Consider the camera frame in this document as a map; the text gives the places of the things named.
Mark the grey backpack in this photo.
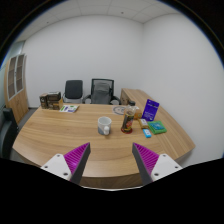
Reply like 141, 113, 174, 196
91, 81, 113, 105

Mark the clear bottle with black cap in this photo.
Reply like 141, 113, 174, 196
120, 100, 137, 134

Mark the white and grey mug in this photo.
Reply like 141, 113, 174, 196
97, 115, 113, 136

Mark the black padded office chair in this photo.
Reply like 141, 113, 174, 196
62, 79, 84, 104

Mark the small tan box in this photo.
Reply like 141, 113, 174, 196
138, 118, 150, 130

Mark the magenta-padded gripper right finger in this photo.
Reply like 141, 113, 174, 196
131, 142, 184, 186

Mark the stack of dark brown boxes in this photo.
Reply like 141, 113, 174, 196
39, 91, 64, 111

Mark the purple standing pouch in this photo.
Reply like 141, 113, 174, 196
141, 98, 160, 122

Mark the wooden cabinet with glass doors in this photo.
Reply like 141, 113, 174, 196
3, 53, 30, 124

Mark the small light blue packet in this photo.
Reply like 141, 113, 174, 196
142, 128, 152, 139

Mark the white green blue leaflet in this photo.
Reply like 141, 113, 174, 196
59, 104, 80, 114

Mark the black leather chair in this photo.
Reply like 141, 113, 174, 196
0, 107, 19, 159

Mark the orange-brown cardboard box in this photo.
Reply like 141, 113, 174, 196
133, 105, 144, 120

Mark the black mesh office chair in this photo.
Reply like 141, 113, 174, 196
83, 78, 121, 106

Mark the flat green box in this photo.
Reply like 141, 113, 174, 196
147, 120, 168, 135

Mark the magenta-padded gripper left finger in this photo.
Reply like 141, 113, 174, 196
40, 142, 92, 186

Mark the wooden side desk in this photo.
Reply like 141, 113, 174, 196
119, 87, 148, 108

